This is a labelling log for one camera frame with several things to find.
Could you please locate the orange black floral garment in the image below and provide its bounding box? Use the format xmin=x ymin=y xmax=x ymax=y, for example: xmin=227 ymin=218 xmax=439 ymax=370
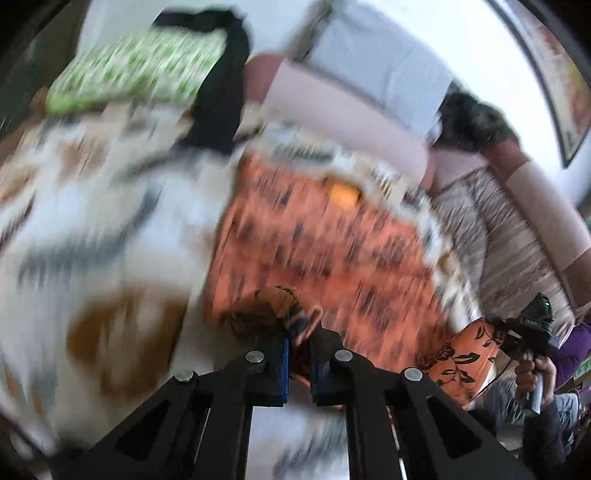
xmin=203 ymin=157 xmax=503 ymax=408

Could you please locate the striped beige pillow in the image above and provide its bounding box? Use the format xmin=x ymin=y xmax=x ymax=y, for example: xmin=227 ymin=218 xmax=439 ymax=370
xmin=431 ymin=166 xmax=578 ymax=342

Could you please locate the person's right forearm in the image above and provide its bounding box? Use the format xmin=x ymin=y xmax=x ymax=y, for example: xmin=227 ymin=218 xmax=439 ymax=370
xmin=522 ymin=397 xmax=568 ymax=468

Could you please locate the dark fuzzy cloth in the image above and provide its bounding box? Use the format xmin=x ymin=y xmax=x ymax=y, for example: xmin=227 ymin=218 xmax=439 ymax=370
xmin=436 ymin=92 xmax=520 ymax=153

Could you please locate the small pink cushion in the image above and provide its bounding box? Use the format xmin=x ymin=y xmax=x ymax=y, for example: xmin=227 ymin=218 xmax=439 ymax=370
xmin=431 ymin=148 xmax=492 ymax=192

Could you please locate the framed wall picture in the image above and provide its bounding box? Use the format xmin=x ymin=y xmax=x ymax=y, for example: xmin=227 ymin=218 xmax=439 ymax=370
xmin=489 ymin=0 xmax=591 ymax=169

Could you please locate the person's right hand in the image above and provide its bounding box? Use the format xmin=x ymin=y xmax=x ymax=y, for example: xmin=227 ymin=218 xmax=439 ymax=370
xmin=515 ymin=356 xmax=558 ymax=408

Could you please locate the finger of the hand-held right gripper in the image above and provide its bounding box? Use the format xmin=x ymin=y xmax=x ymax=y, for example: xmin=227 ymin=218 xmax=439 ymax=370
xmin=485 ymin=315 xmax=509 ymax=352

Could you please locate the beige brown bolster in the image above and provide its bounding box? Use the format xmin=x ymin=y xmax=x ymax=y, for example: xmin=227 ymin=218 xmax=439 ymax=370
xmin=482 ymin=138 xmax=591 ymax=273

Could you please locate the leaf print blanket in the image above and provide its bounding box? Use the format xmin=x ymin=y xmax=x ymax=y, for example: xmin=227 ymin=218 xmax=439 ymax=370
xmin=0 ymin=106 xmax=485 ymax=480

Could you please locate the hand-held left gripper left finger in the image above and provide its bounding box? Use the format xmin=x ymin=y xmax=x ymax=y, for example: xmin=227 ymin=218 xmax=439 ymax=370
xmin=51 ymin=335 xmax=291 ymax=480

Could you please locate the long pink bolster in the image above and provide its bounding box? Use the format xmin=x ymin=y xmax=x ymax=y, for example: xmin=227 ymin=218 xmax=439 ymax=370
xmin=242 ymin=53 xmax=437 ymax=192

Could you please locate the grey pillow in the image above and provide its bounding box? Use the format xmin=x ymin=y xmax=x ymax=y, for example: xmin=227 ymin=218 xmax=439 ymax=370
xmin=288 ymin=0 xmax=455 ymax=137

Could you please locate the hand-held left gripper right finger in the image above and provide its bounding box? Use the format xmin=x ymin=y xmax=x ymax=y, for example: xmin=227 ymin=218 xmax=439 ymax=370
xmin=308 ymin=329 xmax=536 ymax=480

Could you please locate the purple cloth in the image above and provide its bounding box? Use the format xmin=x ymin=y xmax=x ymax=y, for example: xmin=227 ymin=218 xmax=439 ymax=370
xmin=551 ymin=323 xmax=591 ymax=389

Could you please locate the black cloth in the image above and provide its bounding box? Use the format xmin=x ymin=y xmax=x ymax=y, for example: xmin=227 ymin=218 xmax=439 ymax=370
xmin=152 ymin=9 xmax=252 ymax=155

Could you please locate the green white patterned pillow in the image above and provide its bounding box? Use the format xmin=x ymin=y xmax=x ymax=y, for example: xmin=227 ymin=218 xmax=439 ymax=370
xmin=45 ymin=30 xmax=229 ymax=116

